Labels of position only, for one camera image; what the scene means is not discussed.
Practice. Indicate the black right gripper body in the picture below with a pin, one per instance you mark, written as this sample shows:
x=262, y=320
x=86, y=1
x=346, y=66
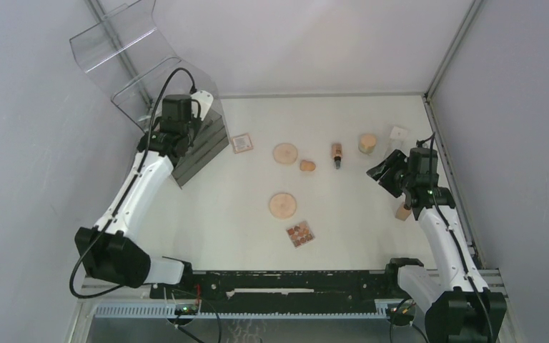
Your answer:
x=397, y=178

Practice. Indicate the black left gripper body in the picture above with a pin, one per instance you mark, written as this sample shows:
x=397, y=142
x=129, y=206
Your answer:
x=192, y=128

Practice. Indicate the small square pink compact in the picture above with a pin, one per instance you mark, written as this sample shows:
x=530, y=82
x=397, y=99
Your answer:
x=241, y=143

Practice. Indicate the clear acrylic makeup organizer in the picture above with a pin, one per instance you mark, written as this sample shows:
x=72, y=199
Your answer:
x=128, y=58

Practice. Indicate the orange blender sponge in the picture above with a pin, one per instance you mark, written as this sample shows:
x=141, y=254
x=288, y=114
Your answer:
x=307, y=166

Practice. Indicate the round beige sponge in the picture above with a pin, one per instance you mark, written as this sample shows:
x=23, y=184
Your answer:
x=285, y=153
x=282, y=206

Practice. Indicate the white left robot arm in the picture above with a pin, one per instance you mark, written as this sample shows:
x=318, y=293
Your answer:
x=109, y=251

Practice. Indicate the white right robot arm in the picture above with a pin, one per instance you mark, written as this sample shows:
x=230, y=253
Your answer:
x=459, y=306

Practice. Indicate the clear liquid bottle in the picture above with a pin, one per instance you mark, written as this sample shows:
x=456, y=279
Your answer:
x=396, y=139

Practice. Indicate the cream jar gold lid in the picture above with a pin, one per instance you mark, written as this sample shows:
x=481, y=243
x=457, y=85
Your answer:
x=367, y=143

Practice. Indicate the BB cream tube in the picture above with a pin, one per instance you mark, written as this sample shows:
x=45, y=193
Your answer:
x=337, y=155

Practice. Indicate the eyeshadow palette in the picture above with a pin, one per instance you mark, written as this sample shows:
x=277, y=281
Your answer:
x=300, y=234

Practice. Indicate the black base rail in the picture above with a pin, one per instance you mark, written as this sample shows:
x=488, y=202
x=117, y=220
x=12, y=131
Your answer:
x=337, y=292

